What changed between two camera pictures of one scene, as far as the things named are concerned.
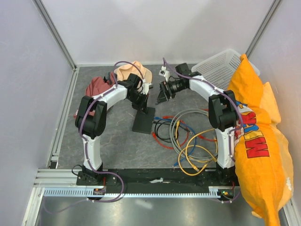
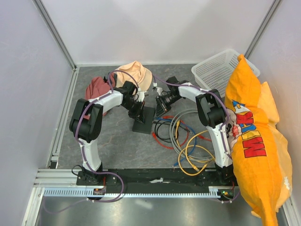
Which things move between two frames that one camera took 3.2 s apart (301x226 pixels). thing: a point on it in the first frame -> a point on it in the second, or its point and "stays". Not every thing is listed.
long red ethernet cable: (204, 138) stays
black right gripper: (165, 86) -> (162, 107)
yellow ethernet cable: (186, 146) stays
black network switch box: (143, 122) stays
